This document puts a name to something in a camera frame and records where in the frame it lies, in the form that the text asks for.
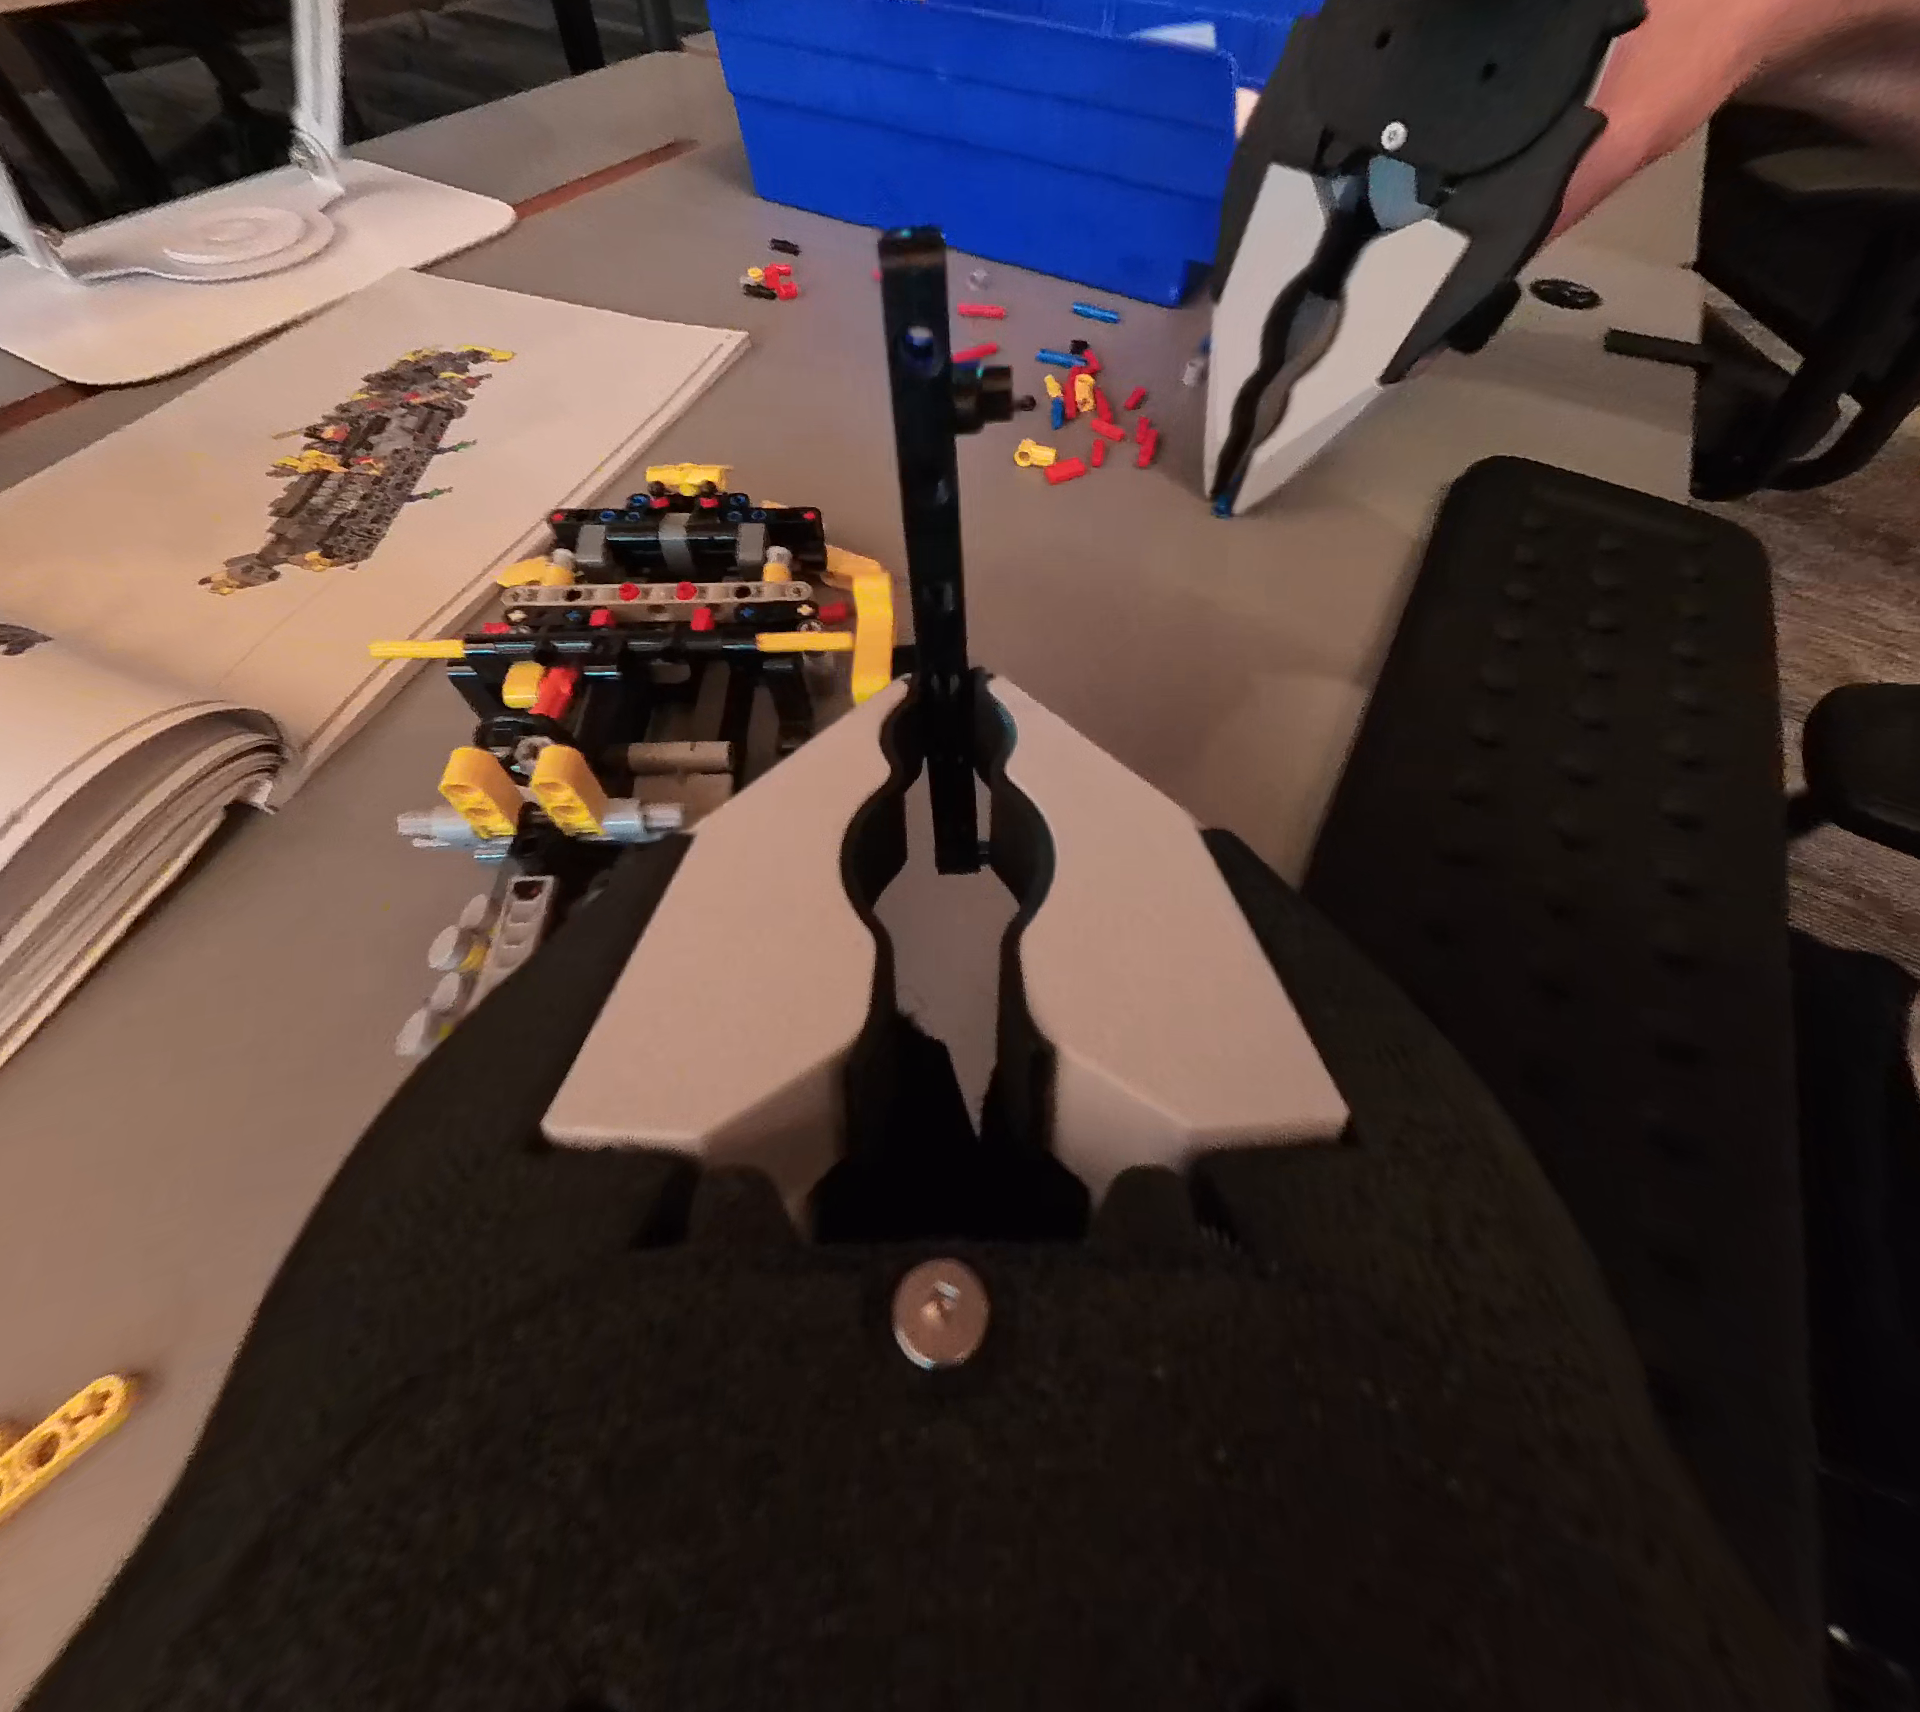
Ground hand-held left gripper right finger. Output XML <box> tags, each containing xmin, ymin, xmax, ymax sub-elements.
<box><xmin>990</xmin><ymin>676</ymin><xmax>1349</xmax><ymax>1239</ymax></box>

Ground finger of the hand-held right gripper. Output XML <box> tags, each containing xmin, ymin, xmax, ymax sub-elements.
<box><xmin>1226</xmin><ymin>218</ymin><xmax>1480</xmax><ymax>514</ymax></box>
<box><xmin>1204</xmin><ymin>159</ymin><xmax>1367</xmax><ymax>519</ymax></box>

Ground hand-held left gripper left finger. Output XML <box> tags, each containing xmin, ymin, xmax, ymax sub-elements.
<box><xmin>542</xmin><ymin>676</ymin><xmax>984</xmax><ymax>1242</ymax></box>

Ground black lego frame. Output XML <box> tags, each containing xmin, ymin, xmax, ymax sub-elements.
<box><xmin>875</xmin><ymin>225</ymin><xmax>1009</xmax><ymax>879</ymax></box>

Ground scattered small lego pins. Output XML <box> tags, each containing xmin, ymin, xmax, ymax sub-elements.
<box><xmin>738</xmin><ymin>235</ymin><xmax>1210</xmax><ymax>489</ymax></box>

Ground partly built lego chassis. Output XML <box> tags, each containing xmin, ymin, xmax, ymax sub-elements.
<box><xmin>366</xmin><ymin>459</ymin><xmax>906</xmax><ymax>1062</ymax></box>

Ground yellow lego beam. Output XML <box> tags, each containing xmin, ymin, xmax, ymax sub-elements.
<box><xmin>0</xmin><ymin>1371</ymin><xmax>139</xmax><ymax>1522</ymax></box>

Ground person's right hand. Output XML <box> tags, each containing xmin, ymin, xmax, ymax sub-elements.
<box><xmin>1544</xmin><ymin>0</ymin><xmax>1801</xmax><ymax>245</ymax></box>

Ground blue plastic bin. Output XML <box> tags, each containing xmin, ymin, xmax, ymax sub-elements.
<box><xmin>692</xmin><ymin>0</ymin><xmax>1337</xmax><ymax>309</ymax></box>

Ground black mesh-back office chair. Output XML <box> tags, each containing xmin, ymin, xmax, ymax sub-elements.
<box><xmin>1303</xmin><ymin>457</ymin><xmax>1920</xmax><ymax>1712</ymax></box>

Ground open instruction booklet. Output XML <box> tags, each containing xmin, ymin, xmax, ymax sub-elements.
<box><xmin>0</xmin><ymin>268</ymin><xmax>751</xmax><ymax>1070</ymax></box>

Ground wooden white document stand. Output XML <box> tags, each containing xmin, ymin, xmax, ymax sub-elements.
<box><xmin>0</xmin><ymin>0</ymin><xmax>520</xmax><ymax>386</ymax></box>

